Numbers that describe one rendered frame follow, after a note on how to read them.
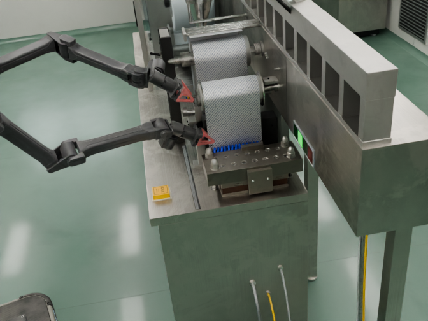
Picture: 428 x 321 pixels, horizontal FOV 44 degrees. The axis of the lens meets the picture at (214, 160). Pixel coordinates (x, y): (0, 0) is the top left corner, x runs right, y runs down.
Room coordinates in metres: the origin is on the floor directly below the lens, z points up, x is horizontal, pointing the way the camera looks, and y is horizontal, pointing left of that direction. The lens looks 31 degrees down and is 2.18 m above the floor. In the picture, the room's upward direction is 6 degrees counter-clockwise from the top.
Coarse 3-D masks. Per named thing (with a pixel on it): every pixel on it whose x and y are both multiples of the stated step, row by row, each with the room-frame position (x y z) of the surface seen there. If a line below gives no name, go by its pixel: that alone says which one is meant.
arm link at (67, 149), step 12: (0, 120) 1.63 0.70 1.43; (0, 132) 1.60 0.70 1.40; (12, 132) 1.66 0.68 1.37; (24, 132) 1.70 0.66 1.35; (24, 144) 1.69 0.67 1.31; (36, 144) 1.72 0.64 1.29; (72, 144) 1.83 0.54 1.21; (36, 156) 1.72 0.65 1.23; (48, 156) 1.74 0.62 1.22; (60, 156) 1.83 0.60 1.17; (72, 156) 1.77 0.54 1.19; (48, 168) 1.75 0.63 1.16; (60, 168) 1.76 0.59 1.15
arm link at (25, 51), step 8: (48, 32) 2.30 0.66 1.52; (40, 40) 2.27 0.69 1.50; (48, 40) 2.26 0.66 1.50; (56, 40) 2.25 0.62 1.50; (24, 48) 2.21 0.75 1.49; (32, 48) 2.21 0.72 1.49; (40, 48) 2.22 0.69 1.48; (48, 48) 2.25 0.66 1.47; (56, 48) 2.30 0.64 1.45; (64, 48) 2.23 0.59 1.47; (8, 56) 2.16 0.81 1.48; (16, 56) 2.16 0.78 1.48; (24, 56) 2.18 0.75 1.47; (32, 56) 2.20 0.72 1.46; (64, 56) 2.24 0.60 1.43; (0, 64) 2.11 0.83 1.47; (8, 64) 2.13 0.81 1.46; (16, 64) 2.15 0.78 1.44; (0, 72) 2.11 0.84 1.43
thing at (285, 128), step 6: (252, 72) 2.61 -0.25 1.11; (264, 102) 2.36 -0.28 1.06; (270, 102) 2.24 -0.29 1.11; (264, 108) 2.36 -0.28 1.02; (270, 108) 2.24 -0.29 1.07; (276, 108) 2.12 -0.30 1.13; (276, 114) 2.12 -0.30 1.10; (282, 120) 2.05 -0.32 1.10; (282, 126) 2.05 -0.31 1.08; (288, 126) 2.05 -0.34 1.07; (282, 132) 2.05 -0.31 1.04; (288, 132) 2.05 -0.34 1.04; (288, 138) 2.05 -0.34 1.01
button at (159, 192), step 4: (152, 188) 1.90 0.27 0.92; (156, 188) 1.90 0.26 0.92; (160, 188) 1.89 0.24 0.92; (164, 188) 1.89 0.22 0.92; (168, 188) 1.89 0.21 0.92; (156, 192) 1.86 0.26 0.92; (160, 192) 1.86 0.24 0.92; (164, 192) 1.86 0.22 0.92; (168, 192) 1.85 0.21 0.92; (156, 196) 1.84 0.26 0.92; (160, 196) 1.84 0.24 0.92; (164, 196) 1.84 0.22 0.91; (168, 196) 1.85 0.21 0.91
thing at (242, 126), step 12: (252, 108) 2.02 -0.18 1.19; (216, 120) 2.00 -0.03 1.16; (228, 120) 2.01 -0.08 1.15; (240, 120) 2.01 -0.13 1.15; (252, 120) 2.02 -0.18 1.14; (216, 132) 2.00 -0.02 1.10; (228, 132) 2.01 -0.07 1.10; (240, 132) 2.01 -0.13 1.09; (252, 132) 2.02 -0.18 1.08; (216, 144) 2.00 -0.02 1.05; (228, 144) 2.01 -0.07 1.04
